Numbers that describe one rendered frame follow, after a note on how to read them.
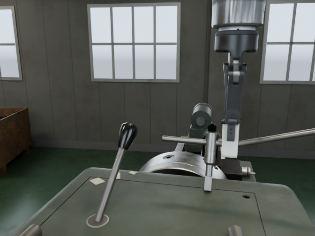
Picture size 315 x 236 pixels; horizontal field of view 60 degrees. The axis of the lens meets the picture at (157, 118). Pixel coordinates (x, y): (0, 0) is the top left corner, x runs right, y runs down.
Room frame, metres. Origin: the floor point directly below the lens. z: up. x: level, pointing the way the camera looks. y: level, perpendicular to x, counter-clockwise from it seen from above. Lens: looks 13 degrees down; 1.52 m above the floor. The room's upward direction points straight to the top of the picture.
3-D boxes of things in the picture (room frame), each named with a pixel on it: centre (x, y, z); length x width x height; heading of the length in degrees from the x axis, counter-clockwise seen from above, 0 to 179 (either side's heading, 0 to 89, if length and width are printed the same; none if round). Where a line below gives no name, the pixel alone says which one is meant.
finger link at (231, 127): (0.48, -0.14, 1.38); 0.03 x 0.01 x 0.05; 168
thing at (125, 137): (0.46, 0.05, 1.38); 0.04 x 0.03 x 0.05; 168
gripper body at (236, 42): (0.51, -0.14, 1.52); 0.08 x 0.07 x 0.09; 168
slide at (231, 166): (1.31, -0.21, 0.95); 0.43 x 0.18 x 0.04; 78
